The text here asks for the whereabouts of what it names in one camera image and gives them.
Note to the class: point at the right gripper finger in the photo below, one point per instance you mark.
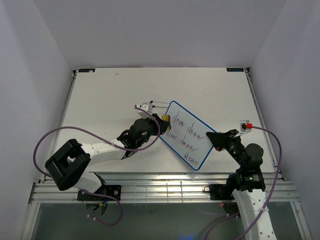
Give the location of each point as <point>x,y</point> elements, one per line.
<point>218,139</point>
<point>231,133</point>

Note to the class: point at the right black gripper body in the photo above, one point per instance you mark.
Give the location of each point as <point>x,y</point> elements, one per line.
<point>233,146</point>

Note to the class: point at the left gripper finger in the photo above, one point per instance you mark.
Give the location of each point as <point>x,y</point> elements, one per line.
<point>159,120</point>
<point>164,128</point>

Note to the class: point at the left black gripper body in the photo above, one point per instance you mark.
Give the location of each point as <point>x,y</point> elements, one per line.
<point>153,129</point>

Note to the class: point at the yellow bone-shaped eraser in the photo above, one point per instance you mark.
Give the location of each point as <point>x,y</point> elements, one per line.
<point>167,118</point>

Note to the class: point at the blue framed whiteboard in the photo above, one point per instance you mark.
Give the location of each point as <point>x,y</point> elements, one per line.
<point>187,136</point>

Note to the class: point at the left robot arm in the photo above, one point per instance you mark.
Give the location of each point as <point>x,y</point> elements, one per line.
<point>68,165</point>

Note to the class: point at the right blue corner label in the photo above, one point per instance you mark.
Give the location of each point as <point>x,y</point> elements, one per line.
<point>234,69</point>

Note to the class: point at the blue corner label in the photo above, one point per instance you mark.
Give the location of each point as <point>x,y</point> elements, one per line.
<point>234,69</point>
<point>86,70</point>

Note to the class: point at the left blue corner label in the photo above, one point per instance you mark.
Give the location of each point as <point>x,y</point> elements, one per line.
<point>86,70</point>

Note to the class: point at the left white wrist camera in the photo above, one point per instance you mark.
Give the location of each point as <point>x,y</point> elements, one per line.
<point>144,109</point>

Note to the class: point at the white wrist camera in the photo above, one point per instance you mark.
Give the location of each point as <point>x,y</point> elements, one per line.
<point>243,126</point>
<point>144,109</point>

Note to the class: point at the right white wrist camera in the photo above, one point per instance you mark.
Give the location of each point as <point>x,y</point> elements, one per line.
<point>243,126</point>

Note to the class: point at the wire whiteboard stand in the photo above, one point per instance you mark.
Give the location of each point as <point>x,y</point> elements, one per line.
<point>159,104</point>

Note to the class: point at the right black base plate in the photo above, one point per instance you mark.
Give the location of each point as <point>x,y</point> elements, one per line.
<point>219,192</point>

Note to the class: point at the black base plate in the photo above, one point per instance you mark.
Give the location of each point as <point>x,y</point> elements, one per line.
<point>219,192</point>
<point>109,190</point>

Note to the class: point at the aluminium frame rail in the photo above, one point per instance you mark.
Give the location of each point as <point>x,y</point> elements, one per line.
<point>139,188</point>

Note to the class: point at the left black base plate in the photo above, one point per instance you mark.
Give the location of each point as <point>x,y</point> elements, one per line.
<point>109,190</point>

